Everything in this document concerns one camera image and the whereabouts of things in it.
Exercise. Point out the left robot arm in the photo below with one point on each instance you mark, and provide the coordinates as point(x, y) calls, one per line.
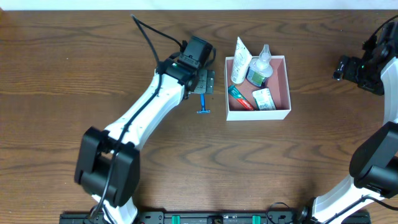
point(108, 165)

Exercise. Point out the green toothpaste tube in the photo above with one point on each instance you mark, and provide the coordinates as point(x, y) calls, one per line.
point(237, 95)

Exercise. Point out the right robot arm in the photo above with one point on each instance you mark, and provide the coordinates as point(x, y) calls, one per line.
point(373, 168)

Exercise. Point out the blue disposable razor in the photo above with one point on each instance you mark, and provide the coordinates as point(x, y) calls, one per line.
point(203, 105)

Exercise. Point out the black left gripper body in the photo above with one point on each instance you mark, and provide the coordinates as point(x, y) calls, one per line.
point(205, 82)

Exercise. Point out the small white green packet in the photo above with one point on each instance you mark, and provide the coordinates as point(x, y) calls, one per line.
point(263, 99)

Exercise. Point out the white lotion tube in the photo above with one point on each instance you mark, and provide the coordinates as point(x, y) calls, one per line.
point(242, 59)

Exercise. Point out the clear pump bottle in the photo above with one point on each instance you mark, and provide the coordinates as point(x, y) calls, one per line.
point(260, 68)

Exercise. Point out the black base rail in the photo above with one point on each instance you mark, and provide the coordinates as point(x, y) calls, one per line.
point(207, 218)

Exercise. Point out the white box with red bottom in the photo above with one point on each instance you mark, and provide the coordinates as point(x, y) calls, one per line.
point(279, 88)

